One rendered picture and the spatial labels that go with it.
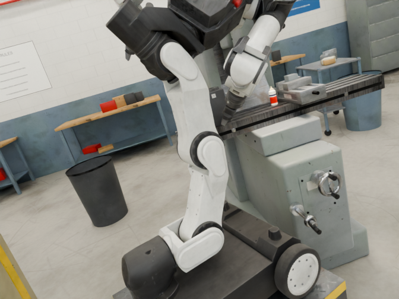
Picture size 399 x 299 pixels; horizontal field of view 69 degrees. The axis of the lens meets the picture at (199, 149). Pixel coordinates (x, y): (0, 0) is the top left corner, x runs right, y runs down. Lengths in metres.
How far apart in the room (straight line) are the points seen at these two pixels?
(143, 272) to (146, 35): 0.78
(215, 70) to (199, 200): 1.14
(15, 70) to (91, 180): 3.65
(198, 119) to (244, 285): 0.61
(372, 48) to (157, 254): 6.13
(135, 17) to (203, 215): 0.72
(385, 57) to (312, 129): 5.36
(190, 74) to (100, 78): 4.93
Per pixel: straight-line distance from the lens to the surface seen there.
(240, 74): 0.99
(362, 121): 3.92
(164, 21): 1.00
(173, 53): 0.97
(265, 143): 1.53
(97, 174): 2.96
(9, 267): 2.11
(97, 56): 5.88
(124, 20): 0.97
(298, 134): 1.60
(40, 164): 6.39
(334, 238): 1.74
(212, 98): 1.58
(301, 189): 1.50
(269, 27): 1.06
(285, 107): 1.70
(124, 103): 5.36
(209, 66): 2.03
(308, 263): 1.24
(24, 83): 6.19
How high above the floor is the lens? 1.34
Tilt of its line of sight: 17 degrees down
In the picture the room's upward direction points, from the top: 16 degrees counter-clockwise
